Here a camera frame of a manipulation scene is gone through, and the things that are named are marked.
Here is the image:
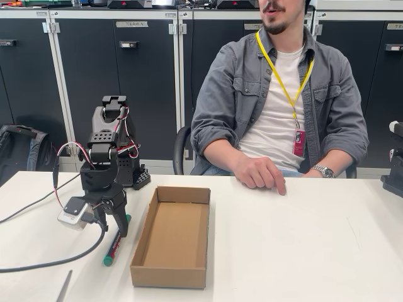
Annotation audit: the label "person's right hand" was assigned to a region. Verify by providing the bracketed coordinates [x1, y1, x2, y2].
[234, 156, 288, 197]

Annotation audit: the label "black office chair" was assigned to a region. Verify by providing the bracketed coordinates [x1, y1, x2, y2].
[172, 125, 358, 179]

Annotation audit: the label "white gripper camera box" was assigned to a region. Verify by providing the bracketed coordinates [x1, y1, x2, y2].
[57, 196, 95, 232]

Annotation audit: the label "thin grey cable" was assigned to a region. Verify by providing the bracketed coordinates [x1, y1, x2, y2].
[0, 172, 81, 225]

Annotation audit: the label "thick black camera cable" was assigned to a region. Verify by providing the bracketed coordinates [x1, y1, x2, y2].
[0, 213, 106, 274]

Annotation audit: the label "open cardboard box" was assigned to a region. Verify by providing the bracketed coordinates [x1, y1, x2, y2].
[130, 185, 212, 289]

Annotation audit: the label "flat grey strip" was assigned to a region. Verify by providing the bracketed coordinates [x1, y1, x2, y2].
[55, 269, 74, 302]

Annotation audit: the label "red white servo wire loop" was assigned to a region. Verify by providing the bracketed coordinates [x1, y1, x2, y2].
[52, 141, 95, 209]

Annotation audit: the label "person's right forearm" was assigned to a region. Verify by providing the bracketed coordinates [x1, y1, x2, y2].
[203, 143, 251, 177]

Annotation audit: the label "silver wristwatch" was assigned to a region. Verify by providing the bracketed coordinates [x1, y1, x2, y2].
[310, 164, 336, 179]

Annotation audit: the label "yellow lanyard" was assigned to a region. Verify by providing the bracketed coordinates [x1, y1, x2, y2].
[255, 30, 315, 130]

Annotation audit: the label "black device red triangle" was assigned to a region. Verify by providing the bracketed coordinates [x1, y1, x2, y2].
[106, 0, 154, 9]
[217, 0, 261, 9]

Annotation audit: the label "pink id badge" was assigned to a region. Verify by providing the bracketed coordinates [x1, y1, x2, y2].
[292, 128, 307, 157]

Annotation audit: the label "black grey backpack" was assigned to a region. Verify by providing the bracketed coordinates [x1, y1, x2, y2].
[0, 124, 59, 187]

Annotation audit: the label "man in grey shirt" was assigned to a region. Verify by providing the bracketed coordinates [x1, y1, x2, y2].
[190, 26, 370, 177]

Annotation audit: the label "red white arm wires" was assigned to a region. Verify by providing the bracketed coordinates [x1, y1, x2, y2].
[113, 105, 141, 160]

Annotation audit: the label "green capped permanent marker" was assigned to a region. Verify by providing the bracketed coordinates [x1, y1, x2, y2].
[101, 213, 132, 266]

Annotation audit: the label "white t-shirt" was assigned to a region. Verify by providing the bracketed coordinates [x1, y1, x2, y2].
[237, 43, 309, 172]

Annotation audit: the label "bearded man's head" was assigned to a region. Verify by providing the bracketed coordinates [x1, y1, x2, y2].
[258, 0, 312, 36]

